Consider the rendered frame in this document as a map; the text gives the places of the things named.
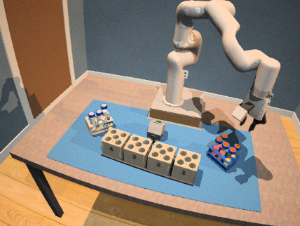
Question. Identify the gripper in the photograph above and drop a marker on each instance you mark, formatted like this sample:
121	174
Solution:
260	109

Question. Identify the clear conical tube with red liquid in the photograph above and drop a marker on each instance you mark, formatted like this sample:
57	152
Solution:
217	143

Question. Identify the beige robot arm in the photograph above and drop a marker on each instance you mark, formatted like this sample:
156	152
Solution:
221	15

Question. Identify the blue tube rack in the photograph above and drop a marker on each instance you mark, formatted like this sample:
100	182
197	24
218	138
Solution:
220	163

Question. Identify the light blue bench mat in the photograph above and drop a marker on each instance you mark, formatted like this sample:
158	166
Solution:
236	188

